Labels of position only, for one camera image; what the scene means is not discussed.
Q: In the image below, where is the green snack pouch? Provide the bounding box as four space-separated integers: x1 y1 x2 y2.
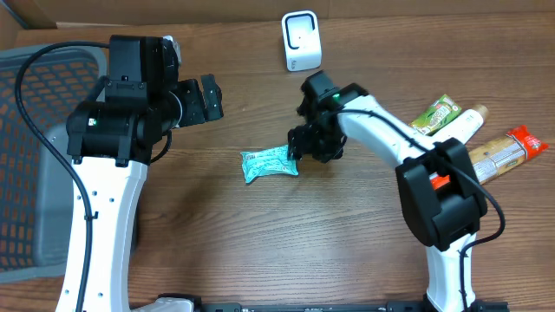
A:
408 94 462 136

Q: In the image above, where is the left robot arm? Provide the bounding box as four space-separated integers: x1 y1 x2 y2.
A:
56 36 224 311

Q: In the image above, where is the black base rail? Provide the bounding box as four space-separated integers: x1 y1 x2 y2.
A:
155 294 508 312

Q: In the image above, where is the orange pasta package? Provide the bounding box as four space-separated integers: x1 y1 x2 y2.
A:
469 125 549 185

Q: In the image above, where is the grey plastic mesh basket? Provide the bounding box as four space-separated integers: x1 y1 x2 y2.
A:
1 46 107 283

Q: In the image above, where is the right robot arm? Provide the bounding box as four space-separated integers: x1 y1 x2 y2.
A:
288 81 487 311

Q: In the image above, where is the white barcode scanner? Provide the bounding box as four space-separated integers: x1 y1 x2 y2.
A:
281 10 323 72

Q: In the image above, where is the white tube gold cap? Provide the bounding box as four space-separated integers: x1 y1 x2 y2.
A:
432 104 489 144

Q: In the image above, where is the teal snack packet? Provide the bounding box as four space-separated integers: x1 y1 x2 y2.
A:
240 145 298 184

